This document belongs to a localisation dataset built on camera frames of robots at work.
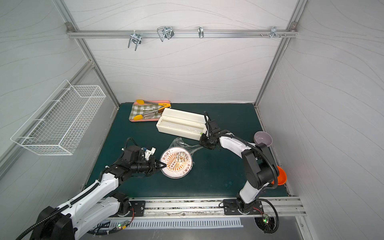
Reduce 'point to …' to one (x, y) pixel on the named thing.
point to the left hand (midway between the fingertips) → (166, 167)
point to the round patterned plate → (179, 162)
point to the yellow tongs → (139, 117)
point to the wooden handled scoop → (152, 114)
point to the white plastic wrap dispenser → (186, 124)
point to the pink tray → (149, 120)
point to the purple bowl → (263, 137)
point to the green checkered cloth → (147, 111)
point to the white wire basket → (57, 126)
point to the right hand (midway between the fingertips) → (200, 142)
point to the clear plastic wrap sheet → (178, 142)
